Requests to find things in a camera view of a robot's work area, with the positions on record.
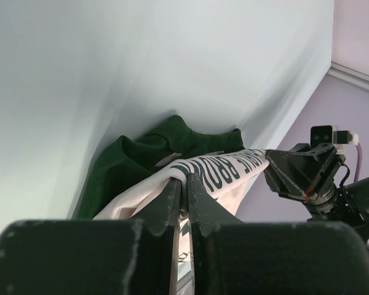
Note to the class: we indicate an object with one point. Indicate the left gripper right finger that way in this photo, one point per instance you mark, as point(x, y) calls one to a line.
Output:
point(233, 257)

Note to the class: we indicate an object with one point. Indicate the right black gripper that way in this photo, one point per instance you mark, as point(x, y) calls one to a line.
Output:
point(316, 177)

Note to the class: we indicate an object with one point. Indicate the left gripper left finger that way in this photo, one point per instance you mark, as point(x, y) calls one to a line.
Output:
point(80, 246)

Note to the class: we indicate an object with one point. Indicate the right aluminium frame post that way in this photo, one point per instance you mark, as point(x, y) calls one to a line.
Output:
point(349, 76)

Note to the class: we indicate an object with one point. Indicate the white green raglan t-shirt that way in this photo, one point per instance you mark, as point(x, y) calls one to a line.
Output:
point(130, 174)

